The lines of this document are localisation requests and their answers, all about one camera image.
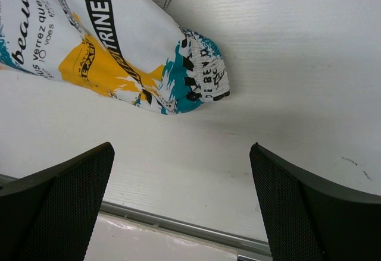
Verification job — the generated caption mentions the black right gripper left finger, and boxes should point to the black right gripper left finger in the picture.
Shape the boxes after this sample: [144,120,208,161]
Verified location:
[1,142,115,260]

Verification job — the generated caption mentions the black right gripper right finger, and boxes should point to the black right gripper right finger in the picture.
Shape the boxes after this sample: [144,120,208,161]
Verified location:
[249,143,380,260]

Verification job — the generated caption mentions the white printed shorts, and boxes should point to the white printed shorts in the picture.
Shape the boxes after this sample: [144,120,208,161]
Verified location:
[1,0,230,115]

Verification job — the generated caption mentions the aluminium rail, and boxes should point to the aluminium rail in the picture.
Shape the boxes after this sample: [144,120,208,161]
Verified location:
[1,176,271,260]

